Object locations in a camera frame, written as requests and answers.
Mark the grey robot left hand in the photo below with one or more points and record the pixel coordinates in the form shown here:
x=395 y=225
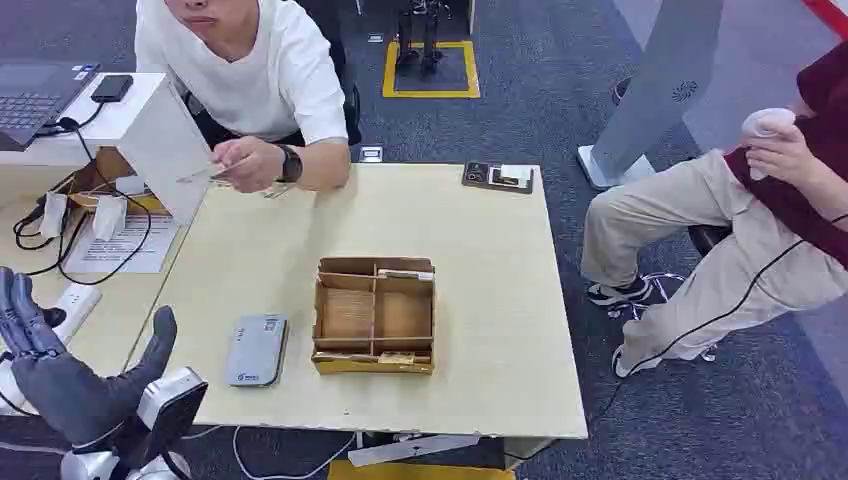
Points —
x=66 y=391

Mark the thin pale card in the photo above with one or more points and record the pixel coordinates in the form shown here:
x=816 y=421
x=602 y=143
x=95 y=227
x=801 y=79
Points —
x=199 y=173

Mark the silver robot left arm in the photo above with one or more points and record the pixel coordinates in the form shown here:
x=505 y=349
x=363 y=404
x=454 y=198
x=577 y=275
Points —
x=86 y=467

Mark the white power strip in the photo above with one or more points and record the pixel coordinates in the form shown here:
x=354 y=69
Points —
x=78 y=306

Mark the printed paper sheet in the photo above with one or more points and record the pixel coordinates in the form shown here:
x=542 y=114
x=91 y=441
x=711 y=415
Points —
x=126 y=250

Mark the white power adapter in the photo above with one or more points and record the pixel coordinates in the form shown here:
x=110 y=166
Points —
x=109 y=217
x=53 y=215

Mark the grey card reader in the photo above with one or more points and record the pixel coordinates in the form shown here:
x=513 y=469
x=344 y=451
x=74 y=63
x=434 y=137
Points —
x=257 y=350

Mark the brown cardboard box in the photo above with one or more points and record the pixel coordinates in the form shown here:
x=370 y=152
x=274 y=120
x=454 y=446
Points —
x=109 y=169

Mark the white partition box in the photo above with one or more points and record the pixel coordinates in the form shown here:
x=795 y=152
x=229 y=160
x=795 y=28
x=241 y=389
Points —
x=166 y=146

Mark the wooden card box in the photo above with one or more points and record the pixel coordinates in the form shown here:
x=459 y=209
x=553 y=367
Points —
x=344 y=314

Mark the person's hand holding card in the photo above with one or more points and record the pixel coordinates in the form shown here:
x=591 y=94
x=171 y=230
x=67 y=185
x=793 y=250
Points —
x=252 y=164

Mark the dark grey laptop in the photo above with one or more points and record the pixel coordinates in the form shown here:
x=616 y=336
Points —
x=30 y=99

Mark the black power bank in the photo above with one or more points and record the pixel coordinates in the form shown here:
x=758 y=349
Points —
x=112 y=88

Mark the black wristwatch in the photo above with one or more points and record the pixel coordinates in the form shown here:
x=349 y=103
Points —
x=290 y=164

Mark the card in wooden box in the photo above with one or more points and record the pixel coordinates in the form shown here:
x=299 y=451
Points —
x=405 y=274
x=396 y=358

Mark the person in white shirt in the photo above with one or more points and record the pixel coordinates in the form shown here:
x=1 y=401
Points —
x=278 y=73

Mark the silver floor outlet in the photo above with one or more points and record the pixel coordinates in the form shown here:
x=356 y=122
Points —
x=371 y=154
x=376 y=38

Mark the black office chair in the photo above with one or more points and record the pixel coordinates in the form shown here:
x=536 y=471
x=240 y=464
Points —
x=341 y=73

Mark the black tray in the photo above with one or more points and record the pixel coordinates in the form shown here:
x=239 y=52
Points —
x=476 y=175

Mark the white card on tray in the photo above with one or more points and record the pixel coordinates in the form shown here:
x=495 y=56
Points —
x=513 y=174

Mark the black robot legs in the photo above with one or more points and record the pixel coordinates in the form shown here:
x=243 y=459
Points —
x=429 y=36

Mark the black and white shoe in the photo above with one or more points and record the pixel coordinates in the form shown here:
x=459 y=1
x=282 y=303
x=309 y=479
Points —
x=619 y=293
x=626 y=366

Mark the black stool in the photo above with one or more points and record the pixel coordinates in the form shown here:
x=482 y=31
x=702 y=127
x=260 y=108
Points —
x=707 y=238

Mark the grey panel stand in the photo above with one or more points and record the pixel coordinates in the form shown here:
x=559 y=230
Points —
x=662 y=86

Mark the seated person in beige trousers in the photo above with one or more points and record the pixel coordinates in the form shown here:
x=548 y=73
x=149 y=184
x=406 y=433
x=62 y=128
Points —
x=729 y=265

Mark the pale paper cup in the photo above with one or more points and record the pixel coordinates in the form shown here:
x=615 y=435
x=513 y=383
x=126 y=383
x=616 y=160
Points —
x=768 y=121

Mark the seated person's hand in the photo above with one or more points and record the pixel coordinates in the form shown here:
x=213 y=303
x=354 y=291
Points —
x=785 y=156

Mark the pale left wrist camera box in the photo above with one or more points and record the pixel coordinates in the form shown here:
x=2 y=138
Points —
x=162 y=392

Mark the grey desk bracket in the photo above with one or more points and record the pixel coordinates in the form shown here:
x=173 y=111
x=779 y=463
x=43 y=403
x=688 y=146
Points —
x=411 y=449

